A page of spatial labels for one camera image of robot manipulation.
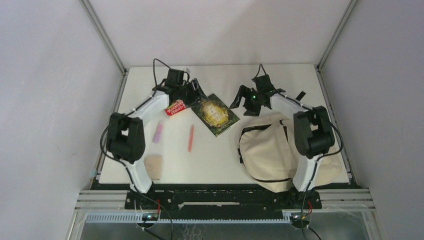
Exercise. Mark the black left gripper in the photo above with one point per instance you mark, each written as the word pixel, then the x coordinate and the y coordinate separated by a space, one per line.
pixel 197 96

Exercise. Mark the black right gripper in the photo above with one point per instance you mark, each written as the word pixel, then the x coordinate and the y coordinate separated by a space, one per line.
pixel 244 92

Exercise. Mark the red comic book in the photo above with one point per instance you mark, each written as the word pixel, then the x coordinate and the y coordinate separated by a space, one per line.
pixel 175 107

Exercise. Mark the green yellow book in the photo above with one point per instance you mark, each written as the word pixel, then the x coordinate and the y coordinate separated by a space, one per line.
pixel 215 115

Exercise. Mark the cream canvas student bag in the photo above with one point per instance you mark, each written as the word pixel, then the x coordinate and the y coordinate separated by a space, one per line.
pixel 293 148

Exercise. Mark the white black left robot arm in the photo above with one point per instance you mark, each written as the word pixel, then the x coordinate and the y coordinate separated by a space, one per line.
pixel 124 136

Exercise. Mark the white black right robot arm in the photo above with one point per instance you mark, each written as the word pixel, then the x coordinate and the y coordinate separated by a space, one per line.
pixel 287 140

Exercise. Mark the orange pen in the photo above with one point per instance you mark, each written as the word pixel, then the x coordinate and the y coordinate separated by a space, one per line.
pixel 191 138

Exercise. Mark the pink highlighter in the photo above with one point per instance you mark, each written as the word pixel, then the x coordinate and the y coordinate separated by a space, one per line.
pixel 158 132

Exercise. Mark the tan small wallet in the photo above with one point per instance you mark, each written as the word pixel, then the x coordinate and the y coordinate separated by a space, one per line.
pixel 153 165

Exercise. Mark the aluminium frame right post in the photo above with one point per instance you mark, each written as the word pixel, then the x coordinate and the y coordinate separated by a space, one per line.
pixel 337 33

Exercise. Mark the aluminium frame post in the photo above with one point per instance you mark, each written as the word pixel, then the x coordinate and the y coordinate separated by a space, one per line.
pixel 337 33
pixel 103 35

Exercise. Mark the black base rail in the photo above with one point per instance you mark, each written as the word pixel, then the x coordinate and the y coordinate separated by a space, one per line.
pixel 222 202

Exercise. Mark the aluminium frame left post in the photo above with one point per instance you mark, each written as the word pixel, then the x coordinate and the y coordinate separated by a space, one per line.
pixel 103 35

